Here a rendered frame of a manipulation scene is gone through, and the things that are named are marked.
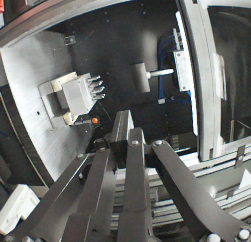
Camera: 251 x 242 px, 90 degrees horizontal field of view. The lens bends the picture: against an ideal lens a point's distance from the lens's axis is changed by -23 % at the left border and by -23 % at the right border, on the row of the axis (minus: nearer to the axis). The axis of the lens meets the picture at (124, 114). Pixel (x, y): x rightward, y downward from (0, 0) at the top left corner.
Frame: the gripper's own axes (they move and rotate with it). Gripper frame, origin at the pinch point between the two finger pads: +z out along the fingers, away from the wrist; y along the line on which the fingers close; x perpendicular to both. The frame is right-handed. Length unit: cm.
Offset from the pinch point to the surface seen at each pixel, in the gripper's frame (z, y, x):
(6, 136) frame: 28, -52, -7
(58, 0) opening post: 13.2, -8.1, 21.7
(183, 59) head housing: 29.6, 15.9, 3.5
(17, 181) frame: 30, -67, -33
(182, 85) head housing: 29.7, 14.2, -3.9
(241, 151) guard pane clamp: 13.1, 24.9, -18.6
